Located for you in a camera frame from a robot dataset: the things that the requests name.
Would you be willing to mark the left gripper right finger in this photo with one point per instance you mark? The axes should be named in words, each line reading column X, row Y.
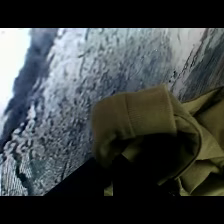
column 140, row 176

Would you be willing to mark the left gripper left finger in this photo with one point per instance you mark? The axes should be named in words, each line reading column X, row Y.
column 85, row 181

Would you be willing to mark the brown garment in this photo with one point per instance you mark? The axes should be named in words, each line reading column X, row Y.
column 146, row 110

